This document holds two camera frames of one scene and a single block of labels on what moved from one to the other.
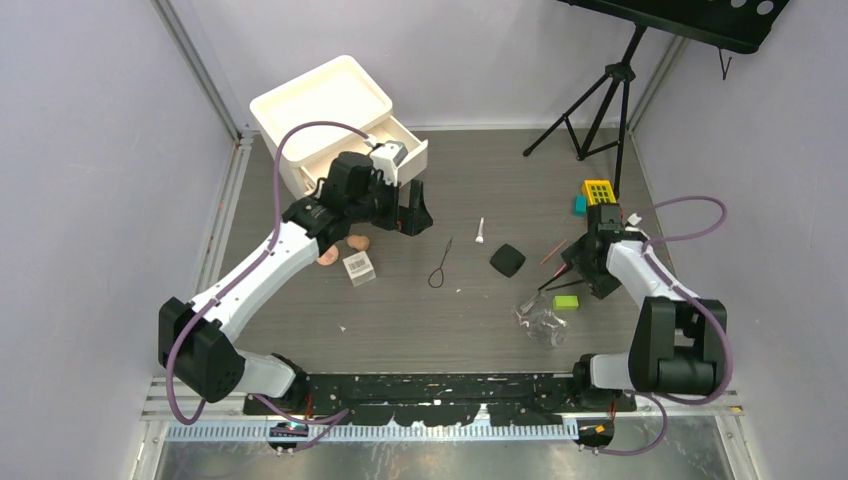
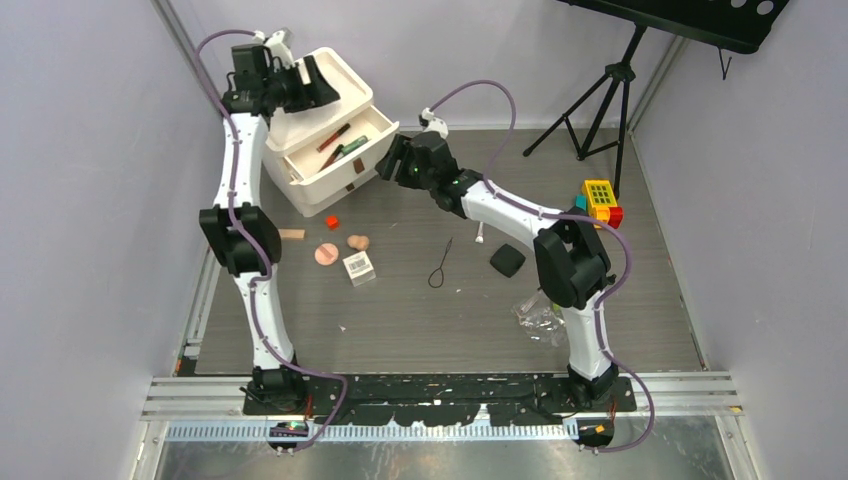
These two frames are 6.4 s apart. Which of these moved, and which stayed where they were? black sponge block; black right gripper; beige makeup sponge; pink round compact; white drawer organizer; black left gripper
Moved: black left gripper; black right gripper
Stayed: pink round compact; white drawer organizer; black sponge block; beige makeup sponge
